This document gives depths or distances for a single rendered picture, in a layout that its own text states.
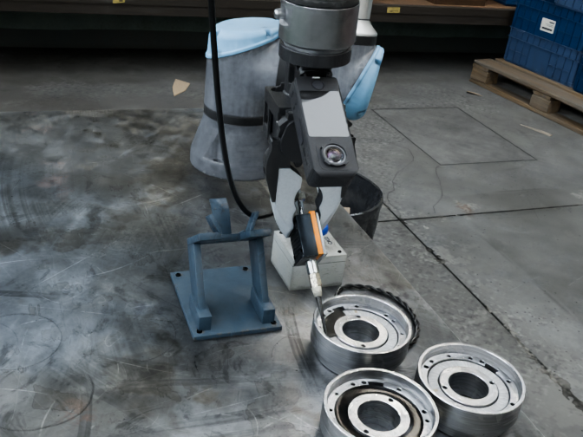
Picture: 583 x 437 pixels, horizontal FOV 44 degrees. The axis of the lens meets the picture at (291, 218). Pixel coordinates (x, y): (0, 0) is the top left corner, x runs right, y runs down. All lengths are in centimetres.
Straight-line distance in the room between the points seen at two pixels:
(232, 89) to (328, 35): 43
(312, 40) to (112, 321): 37
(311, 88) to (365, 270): 32
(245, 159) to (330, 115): 45
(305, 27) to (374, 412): 36
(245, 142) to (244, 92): 8
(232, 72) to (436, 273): 161
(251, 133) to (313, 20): 47
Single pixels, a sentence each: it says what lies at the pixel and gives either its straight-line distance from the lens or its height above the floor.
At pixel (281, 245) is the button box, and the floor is 84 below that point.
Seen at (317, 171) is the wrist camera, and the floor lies 102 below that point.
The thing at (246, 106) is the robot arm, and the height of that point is 92.
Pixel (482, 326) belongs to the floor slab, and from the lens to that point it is 236.
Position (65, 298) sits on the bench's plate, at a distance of 85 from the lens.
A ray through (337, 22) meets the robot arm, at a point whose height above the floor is 114.
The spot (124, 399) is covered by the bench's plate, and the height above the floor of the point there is 80.
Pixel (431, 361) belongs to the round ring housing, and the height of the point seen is 83.
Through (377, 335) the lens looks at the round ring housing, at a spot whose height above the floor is 82.
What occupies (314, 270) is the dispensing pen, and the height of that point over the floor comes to 88.
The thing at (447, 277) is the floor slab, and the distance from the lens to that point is 256.
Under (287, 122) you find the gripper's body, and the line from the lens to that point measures 71.
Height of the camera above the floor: 129
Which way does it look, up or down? 28 degrees down
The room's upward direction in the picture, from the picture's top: 7 degrees clockwise
